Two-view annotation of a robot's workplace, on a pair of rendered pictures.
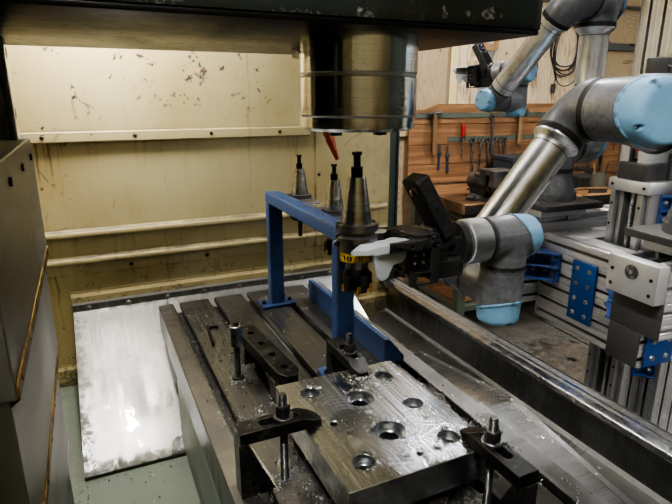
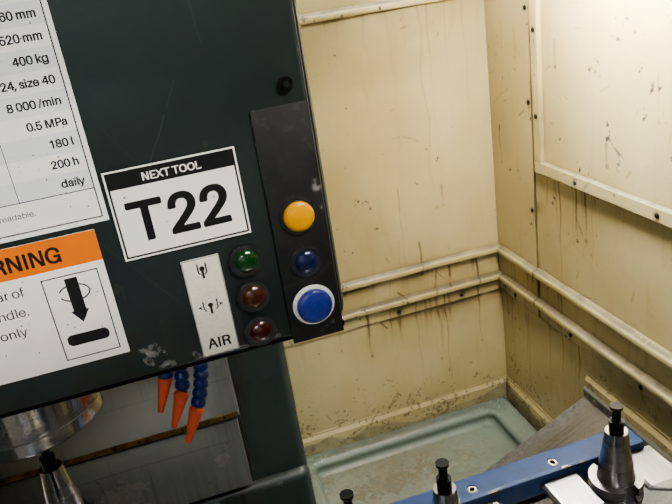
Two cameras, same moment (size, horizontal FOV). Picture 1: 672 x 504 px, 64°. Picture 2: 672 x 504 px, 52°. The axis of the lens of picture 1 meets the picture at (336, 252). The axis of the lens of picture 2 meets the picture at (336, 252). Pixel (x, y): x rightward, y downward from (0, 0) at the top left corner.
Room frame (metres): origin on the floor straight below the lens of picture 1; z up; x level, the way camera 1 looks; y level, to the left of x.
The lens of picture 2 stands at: (1.26, -0.60, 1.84)
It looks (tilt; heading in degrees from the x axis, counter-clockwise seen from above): 22 degrees down; 102
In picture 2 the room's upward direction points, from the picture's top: 9 degrees counter-clockwise
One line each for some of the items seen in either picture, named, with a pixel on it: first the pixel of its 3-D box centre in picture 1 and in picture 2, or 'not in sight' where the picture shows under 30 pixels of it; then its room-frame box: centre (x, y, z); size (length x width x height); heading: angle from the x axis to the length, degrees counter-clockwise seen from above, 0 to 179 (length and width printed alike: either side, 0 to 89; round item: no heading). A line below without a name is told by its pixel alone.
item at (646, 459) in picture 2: not in sight; (654, 470); (1.46, 0.12, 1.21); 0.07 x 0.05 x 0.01; 115
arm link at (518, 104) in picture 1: (512, 100); not in sight; (1.98, -0.63, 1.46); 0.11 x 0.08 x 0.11; 125
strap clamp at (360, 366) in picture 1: (347, 367); not in sight; (0.92, -0.02, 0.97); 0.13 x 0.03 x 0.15; 25
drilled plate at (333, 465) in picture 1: (373, 426); not in sight; (0.75, -0.06, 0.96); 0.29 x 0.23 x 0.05; 25
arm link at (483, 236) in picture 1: (468, 240); not in sight; (0.86, -0.22, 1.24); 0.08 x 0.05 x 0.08; 25
